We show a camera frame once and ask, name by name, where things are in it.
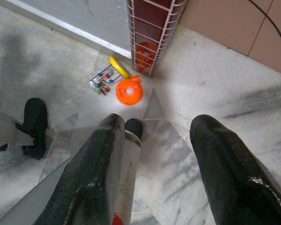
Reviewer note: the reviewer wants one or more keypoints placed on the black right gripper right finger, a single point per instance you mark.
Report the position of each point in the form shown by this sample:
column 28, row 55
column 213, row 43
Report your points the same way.
column 229, row 178

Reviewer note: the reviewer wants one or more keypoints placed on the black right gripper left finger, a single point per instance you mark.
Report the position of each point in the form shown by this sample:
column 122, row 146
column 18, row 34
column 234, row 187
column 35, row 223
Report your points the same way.
column 96, row 168

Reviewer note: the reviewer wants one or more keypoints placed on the orange round toy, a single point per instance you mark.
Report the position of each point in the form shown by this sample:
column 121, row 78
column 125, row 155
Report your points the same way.
column 128, row 92

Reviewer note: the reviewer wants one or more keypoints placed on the colourful bead maze toy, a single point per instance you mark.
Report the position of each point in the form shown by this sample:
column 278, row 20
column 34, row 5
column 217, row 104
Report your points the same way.
column 103, row 84

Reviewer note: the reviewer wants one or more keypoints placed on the white skirting board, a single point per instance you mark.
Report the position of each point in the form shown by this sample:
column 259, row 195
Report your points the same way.
column 68, row 27

